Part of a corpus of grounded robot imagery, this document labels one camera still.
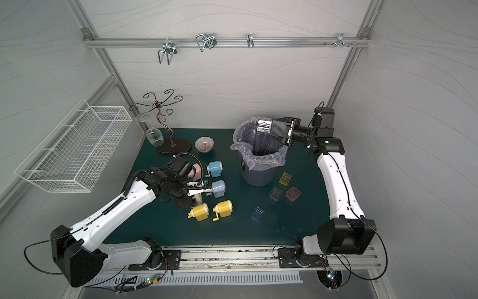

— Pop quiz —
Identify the clear grey shavings tray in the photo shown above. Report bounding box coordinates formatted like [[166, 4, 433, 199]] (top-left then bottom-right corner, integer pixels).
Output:
[[256, 118, 273, 134]]

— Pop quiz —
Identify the small yellow pencil sharpener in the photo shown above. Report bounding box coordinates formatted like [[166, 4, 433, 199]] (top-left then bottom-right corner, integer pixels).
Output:
[[188, 203, 209, 222]]

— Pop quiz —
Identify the pink pencil sharpener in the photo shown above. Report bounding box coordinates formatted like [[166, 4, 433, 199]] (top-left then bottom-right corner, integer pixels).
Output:
[[188, 163, 202, 181]]

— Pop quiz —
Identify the yellow white pencil sharpener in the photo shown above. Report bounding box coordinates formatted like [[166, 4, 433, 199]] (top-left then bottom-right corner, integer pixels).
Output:
[[213, 200, 233, 221]]

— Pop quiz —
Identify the light blue pencil sharpener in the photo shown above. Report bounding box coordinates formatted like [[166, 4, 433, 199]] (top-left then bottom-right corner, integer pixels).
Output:
[[207, 161, 223, 178]]

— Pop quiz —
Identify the yellow transparent shavings tray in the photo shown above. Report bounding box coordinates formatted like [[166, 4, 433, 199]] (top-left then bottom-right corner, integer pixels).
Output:
[[279, 172, 292, 187]]

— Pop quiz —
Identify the red transparent shavings tray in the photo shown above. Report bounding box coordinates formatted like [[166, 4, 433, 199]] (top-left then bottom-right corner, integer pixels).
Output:
[[286, 186, 301, 203]]

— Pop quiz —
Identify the bright blue shavings tray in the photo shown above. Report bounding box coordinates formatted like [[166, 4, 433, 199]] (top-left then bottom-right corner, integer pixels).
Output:
[[251, 206, 265, 222]]

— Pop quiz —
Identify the grey green pencil sharpener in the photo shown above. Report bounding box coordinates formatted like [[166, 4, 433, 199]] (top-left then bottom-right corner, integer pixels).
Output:
[[192, 194, 204, 207]]

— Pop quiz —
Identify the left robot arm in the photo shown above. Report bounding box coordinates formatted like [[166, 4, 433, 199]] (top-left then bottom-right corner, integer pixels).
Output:
[[47, 153, 213, 287]]

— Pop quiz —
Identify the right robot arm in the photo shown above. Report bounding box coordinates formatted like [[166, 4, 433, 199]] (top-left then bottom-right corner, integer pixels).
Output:
[[272, 105, 379, 267]]

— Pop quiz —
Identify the clear plastic bin liner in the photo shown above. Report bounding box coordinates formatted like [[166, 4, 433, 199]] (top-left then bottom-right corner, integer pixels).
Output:
[[230, 117, 289, 171]]

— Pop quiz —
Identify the dark oval glass rack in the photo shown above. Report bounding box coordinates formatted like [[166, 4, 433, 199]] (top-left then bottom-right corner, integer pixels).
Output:
[[129, 89, 191, 154]]

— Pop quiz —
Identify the grey trash bin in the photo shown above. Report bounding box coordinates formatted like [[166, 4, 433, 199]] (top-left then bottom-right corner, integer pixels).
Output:
[[238, 121, 283, 188]]

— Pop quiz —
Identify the striped ceramic bowl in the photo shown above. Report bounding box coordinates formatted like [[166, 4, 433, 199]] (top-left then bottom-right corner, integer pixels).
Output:
[[194, 137, 214, 153]]

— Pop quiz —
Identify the hanging wine glass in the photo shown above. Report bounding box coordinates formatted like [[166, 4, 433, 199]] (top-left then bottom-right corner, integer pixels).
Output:
[[136, 112, 164, 147]]

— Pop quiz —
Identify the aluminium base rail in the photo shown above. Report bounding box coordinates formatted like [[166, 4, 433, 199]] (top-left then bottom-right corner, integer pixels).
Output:
[[80, 244, 382, 272]]

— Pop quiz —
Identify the aluminium rail with hooks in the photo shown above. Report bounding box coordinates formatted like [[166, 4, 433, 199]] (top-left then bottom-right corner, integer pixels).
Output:
[[81, 28, 371, 63]]

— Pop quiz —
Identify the white wire basket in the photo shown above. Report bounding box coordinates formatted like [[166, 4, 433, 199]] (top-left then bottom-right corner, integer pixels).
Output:
[[14, 99, 132, 193]]

